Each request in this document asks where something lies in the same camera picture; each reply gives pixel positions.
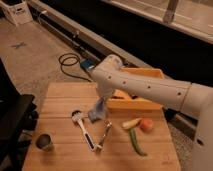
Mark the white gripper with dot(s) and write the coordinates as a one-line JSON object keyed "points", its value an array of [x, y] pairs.
{"points": [[105, 91]]}

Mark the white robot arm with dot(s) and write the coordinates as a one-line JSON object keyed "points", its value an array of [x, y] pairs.
{"points": [[192, 99]]}

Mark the metal cup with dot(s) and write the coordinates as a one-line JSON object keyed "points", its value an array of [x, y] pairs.
{"points": [[44, 142]]}

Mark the yellow plastic bin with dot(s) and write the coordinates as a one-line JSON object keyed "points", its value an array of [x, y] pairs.
{"points": [[123, 100]]}

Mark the blue power box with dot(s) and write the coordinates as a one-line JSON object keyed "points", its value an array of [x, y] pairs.
{"points": [[87, 64]]}

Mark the metal fork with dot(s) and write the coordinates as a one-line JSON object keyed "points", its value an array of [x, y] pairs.
{"points": [[100, 144]]}

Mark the orange toy fruit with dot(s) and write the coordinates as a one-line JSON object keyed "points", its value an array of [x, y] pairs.
{"points": [[146, 124]]}

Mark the green toy pepper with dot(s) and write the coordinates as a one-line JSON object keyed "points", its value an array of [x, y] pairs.
{"points": [[134, 142]]}

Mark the black chair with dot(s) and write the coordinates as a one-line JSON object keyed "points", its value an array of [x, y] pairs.
{"points": [[15, 110]]}

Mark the white cardboard box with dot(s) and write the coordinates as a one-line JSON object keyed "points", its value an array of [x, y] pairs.
{"points": [[18, 13]]}

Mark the white-handled kitchen spoon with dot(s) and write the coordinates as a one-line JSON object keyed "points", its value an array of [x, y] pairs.
{"points": [[77, 117]]}

